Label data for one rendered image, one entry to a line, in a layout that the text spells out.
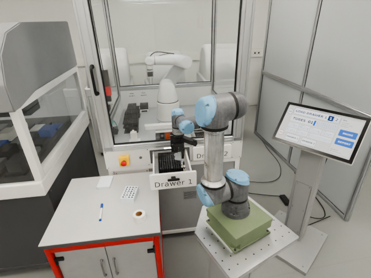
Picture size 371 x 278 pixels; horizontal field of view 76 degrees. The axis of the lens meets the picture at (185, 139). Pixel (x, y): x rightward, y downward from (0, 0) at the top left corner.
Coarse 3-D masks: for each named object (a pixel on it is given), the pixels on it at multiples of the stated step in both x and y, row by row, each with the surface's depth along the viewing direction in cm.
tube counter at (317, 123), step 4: (308, 120) 166; (312, 120) 165; (316, 120) 163; (308, 124) 166; (312, 124) 164; (316, 124) 162; (320, 124) 161; (324, 124) 160; (328, 124) 158; (332, 124) 157; (324, 128) 159; (328, 128) 158; (332, 128) 156; (336, 128) 155
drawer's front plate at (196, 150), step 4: (228, 144) 178; (196, 148) 175; (200, 148) 175; (224, 148) 178; (228, 148) 178; (196, 152) 176; (200, 152) 176; (224, 152) 179; (228, 152) 180; (196, 156) 178; (224, 156) 181; (228, 156) 181; (196, 160) 179
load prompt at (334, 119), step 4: (296, 108) 174; (300, 108) 172; (296, 112) 173; (300, 112) 171; (304, 112) 170; (308, 112) 168; (312, 112) 166; (316, 112) 165; (308, 116) 167; (312, 116) 166; (316, 116) 164; (320, 116) 163; (324, 116) 161; (328, 116) 160; (332, 116) 158; (336, 116) 157; (324, 120) 161; (328, 120) 159; (332, 120) 158; (336, 120) 156; (340, 120) 155
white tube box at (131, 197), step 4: (128, 188) 155; (132, 188) 155; (136, 188) 155; (124, 192) 152; (132, 192) 151; (136, 192) 153; (124, 196) 148; (128, 196) 148; (132, 196) 148; (136, 196) 153; (120, 200) 147; (124, 200) 147; (128, 200) 147; (132, 200) 146
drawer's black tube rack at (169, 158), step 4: (164, 152) 175; (168, 152) 175; (160, 156) 170; (164, 156) 170; (168, 156) 170; (172, 156) 170; (160, 160) 166; (164, 160) 165; (168, 160) 165; (172, 160) 165; (176, 160) 166; (160, 164) 161; (164, 164) 160; (168, 164) 160; (172, 164) 160; (176, 164) 160; (180, 164) 160; (184, 164) 160; (160, 172) 158; (164, 172) 158; (168, 172) 158
